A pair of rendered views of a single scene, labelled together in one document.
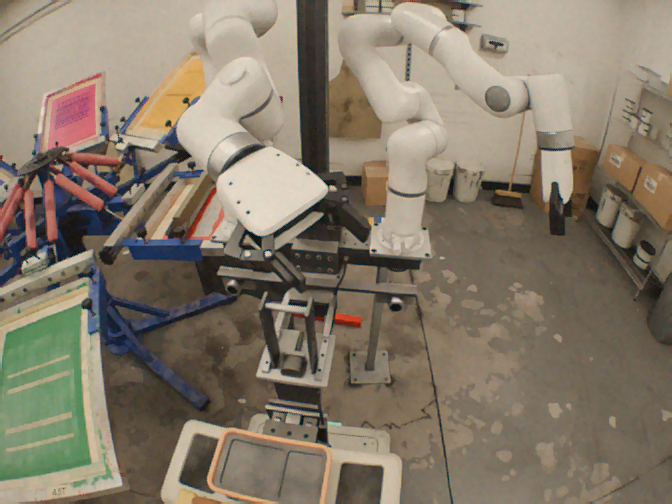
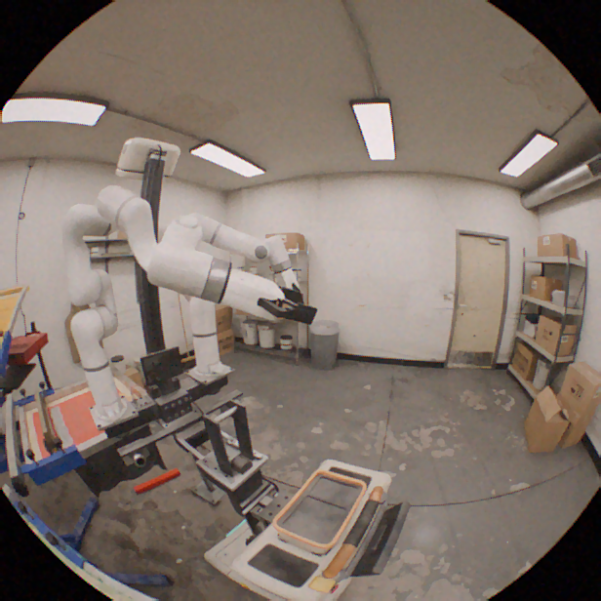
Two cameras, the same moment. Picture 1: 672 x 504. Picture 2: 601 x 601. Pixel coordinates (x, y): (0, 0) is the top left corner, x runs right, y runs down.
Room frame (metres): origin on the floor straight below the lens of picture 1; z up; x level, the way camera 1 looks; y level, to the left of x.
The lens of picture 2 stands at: (0.11, 0.41, 1.55)
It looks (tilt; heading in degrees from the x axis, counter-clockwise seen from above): 9 degrees down; 293
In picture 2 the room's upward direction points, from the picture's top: straight up
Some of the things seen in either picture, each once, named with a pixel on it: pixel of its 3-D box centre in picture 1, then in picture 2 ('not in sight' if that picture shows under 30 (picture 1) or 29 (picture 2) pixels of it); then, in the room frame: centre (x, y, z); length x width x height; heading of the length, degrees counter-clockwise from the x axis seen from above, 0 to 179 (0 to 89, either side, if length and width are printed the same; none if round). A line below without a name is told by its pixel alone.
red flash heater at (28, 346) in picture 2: not in sight; (22, 347); (2.42, 0.72, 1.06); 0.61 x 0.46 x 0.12; 150
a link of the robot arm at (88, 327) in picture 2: not in sight; (92, 338); (0.81, 0.25, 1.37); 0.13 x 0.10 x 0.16; 113
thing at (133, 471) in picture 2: (254, 271); (115, 460); (1.00, 0.32, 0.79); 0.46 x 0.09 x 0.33; 90
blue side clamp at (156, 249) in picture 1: (165, 248); (54, 464); (0.91, 0.62, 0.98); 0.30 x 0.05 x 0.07; 90
